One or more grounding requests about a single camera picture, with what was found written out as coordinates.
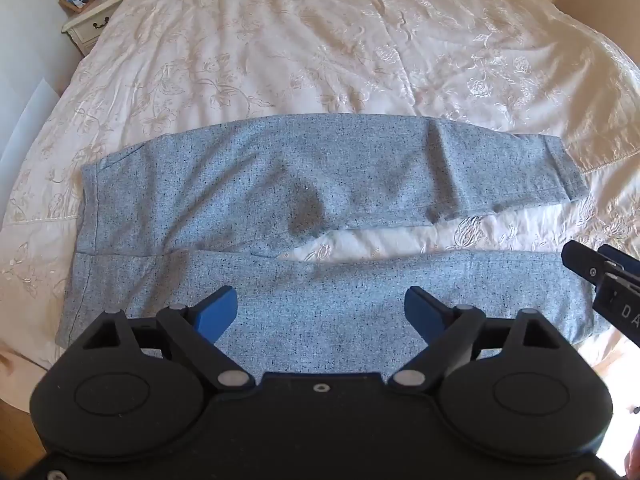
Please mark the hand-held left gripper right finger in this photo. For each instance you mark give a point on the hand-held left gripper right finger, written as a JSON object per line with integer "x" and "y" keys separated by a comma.
{"x": 419, "y": 310}

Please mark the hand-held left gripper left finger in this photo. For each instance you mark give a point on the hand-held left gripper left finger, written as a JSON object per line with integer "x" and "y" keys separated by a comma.
{"x": 220, "y": 310}

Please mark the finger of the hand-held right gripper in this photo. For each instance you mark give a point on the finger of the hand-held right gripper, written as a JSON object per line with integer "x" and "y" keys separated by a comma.
{"x": 617, "y": 259}
{"x": 582, "y": 260}

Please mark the grey speckled pants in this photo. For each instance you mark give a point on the grey speckled pants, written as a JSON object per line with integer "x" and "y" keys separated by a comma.
{"x": 300, "y": 175}

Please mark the cream embroidered bedspread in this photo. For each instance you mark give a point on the cream embroidered bedspread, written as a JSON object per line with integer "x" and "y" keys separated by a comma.
{"x": 300, "y": 35}

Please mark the wooden photo frame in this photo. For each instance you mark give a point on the wooden photo frame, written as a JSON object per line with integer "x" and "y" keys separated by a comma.
{"x": 77, "y": 0}

